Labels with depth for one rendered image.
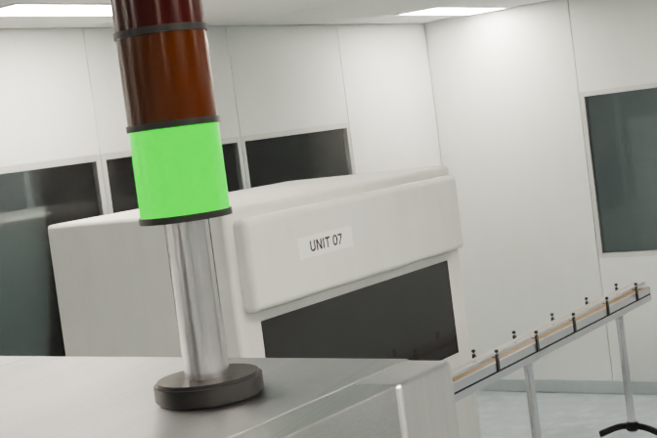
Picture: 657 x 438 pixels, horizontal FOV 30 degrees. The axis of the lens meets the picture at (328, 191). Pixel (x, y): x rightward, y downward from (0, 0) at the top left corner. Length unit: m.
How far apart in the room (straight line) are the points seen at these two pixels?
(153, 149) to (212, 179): 0.04
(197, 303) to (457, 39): 9.02
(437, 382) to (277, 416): 0.11
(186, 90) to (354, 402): 0.18
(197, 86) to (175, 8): 0.04
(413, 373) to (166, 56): 0.22
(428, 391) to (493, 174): 8.90
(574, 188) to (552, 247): 0.49
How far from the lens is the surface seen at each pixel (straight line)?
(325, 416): 0.60
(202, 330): 0.66
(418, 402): 0.67
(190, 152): 0.65
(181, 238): 0.66
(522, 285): 9.60
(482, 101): 9.56
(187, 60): 0.65
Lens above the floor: 2.24
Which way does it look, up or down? 3 degrees down
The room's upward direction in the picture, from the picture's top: 7 degrees counter-clockwise
